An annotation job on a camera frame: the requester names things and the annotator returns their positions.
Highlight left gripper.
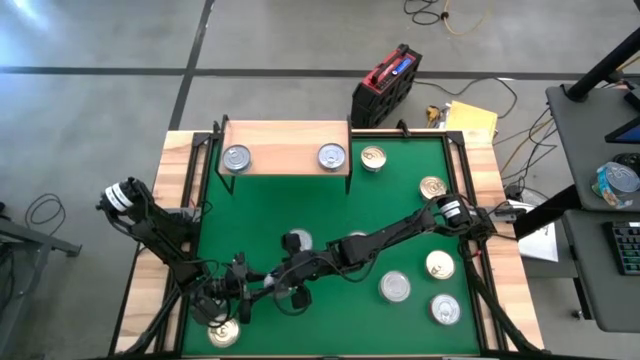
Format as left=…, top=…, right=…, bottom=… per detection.
left=214, top=264, right=281, bottom=324

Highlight silver-lid seafood can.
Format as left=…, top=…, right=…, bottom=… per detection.
left=378, top=270, right=412, bottom=304
left=429, top=293, right=462, bottom=327

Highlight silver can teal yellow label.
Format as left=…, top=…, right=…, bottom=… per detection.
left=317, top=142, right=348, bottom=172

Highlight gold-lid seafood can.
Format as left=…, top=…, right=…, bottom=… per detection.
left=424, top=249, right=457, bottom=281
left=359, top=144, right=389, bottom=173
left=206, top=319, right=242, bottom=350
left=418, top=174, right=449, bottom=201

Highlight wooden shelf black legs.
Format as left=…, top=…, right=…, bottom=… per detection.
left=218, top=114, right=354, bottom=196

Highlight green table mat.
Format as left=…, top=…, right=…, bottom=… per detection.
left=180, top=137, right=481, bottom=357

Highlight red black power station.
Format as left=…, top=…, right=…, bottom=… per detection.
left=349, top=43, right=424, bottom=130

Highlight yellow black power plug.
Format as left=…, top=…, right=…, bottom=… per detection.
left=424, top=103, right=444, bottom=129

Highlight grey metal stand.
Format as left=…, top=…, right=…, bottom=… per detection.
left=0, top=199, right=84, bottom=360

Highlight yellow paper envelope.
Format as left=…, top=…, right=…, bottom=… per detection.
left=443, top=99, right=500, bottom=139

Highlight white paper sheet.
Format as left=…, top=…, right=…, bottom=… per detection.
left=516, top=219, right=560, bottom=264

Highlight grey desk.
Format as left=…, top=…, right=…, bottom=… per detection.
left=560, top=208, right=640, bottom=334
left=544, top=82, right=640, bottom=214

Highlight black keyboard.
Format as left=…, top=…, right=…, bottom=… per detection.
left=602, top=219, right=640, bottom=277

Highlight black round device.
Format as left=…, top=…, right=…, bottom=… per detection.
left=612, top=151, right=640, bottom=171

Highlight black tablet screen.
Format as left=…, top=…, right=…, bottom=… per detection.
left=603, top=114, right=640, bottom=146

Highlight black slanted pole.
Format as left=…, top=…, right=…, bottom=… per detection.
left=563, top=27, right=640, bottom=104

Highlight black aluminium table frame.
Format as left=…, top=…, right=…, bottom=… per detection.
left=107, top=118, right=549, bottom=360

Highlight black looped floor cable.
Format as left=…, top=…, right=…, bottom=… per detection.
left=23, top=192, right=68, bottom=237

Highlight black power station cable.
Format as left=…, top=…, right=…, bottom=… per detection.
left=413, top=76, right=519, bottom=121

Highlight black coiled floor cable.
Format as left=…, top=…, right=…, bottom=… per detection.
left=402, top=0, right=450, bottom=26

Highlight yellow floor cable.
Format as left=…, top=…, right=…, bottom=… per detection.
left=441, top=0, right=494, bottom=37

